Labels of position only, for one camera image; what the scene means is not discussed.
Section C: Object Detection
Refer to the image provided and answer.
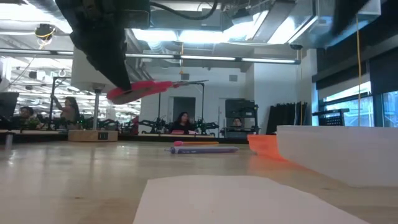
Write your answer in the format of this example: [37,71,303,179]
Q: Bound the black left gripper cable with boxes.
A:
[149,0,219,21]

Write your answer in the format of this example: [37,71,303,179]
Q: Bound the orange pencil pink eraser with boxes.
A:
[106,80,209,105]
[173,140,220,147]

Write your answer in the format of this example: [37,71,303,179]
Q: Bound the black perforated panel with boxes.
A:
[312,108,351,127]

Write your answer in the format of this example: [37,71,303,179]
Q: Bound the orange plastic box lid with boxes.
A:
[247,134,287,162]

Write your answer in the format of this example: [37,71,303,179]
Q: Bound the long ceiling light bar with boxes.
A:
[0,49,302,65]

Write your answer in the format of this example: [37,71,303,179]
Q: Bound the dark monitor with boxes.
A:
[0,91,20,119]

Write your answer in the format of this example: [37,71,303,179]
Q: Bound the clear plastic box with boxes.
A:
[275,125,398,188]

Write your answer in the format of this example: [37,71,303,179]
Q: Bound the yellow hanging cable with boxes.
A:
[355,14,362,127]

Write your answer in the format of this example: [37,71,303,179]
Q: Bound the white paper pad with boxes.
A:
[132,174,371,224]

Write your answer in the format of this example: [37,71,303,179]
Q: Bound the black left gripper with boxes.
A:
[55,0,150,91]

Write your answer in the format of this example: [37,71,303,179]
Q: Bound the black table frame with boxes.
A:
[0,129,249,150]

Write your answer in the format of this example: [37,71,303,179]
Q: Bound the white lamp wooden base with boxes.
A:
[67,46,125,142]

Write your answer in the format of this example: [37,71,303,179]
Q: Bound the purple pen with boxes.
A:
[164,146,240,155]

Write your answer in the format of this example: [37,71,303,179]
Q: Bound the black folded panels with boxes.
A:
[266,101,309,135]

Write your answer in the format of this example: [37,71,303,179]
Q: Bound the black ceiling camera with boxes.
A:
[34,23,57,41]

